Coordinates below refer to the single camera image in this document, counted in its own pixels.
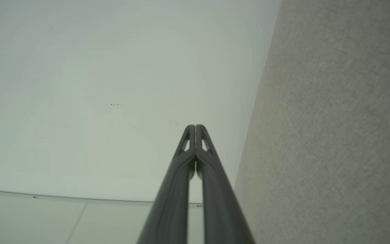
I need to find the grey fabric sofa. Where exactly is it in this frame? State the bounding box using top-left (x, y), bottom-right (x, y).
top-left (234, 0), bottom-right (390, 244)

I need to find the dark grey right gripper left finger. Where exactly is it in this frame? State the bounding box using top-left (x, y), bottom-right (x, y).
top-left (136, 124), bottom-right (196, 244)

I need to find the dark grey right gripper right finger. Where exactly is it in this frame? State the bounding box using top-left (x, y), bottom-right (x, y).
top-left (195, 124), bottom-right (256, 244)

